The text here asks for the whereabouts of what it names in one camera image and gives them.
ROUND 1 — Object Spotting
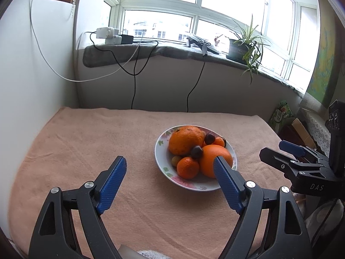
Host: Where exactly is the white lace cloth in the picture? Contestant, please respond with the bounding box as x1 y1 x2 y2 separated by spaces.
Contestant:
299 97 332 154

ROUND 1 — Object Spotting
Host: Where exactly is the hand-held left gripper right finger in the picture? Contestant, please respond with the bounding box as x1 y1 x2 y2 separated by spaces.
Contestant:
213 156 314 259

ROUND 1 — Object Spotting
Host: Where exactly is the red cardboard box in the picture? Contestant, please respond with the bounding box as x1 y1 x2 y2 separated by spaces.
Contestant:
278 117 317 149

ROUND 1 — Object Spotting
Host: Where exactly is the smooth large orange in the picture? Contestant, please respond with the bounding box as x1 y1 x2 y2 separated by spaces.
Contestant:
199 145 233 178

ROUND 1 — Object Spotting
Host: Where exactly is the floral white plate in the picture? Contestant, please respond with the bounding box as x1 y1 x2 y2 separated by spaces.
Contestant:
154 125 238 192

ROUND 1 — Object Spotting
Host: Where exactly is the potted spider plant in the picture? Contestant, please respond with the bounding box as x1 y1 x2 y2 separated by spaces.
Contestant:
216 13 273 85

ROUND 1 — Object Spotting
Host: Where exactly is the white panel board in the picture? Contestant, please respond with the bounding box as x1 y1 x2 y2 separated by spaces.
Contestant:
0 0 81 168

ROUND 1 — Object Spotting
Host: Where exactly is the bumpy large orange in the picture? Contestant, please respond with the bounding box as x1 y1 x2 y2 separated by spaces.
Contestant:
169 126 205 155

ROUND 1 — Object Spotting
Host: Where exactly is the short white cable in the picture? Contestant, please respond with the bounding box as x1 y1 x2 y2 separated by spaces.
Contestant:
78 31 97 49

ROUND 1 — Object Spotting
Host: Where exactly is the grey windowsill cloth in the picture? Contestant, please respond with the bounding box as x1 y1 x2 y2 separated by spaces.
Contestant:
82 40 308 98

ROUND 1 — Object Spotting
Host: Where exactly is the white window frame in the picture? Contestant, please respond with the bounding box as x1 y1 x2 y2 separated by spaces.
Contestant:
104 0 320 92

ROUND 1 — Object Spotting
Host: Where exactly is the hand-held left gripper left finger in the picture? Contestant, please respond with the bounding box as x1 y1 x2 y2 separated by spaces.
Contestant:
28 156 127 259

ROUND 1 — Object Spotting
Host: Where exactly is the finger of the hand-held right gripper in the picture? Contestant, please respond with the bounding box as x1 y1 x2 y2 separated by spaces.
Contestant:
259 147 326 180
279 140 331 165

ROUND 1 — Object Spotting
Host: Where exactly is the black cable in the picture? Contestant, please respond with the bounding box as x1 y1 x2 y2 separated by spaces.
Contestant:
187 55 206 112
131 42 159 110
89 31 159 75

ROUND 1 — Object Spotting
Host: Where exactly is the wall map poster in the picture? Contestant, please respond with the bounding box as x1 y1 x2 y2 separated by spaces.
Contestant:
307 19 337 100

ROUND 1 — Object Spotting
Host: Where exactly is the long white cable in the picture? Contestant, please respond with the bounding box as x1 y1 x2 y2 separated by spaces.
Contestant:
29 0 143 82

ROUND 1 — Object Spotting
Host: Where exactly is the green snack bag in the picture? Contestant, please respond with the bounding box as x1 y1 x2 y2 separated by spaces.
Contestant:
270 100 294 130

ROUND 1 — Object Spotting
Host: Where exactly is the round white device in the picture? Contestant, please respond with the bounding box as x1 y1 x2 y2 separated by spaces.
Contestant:
187 33 220 55

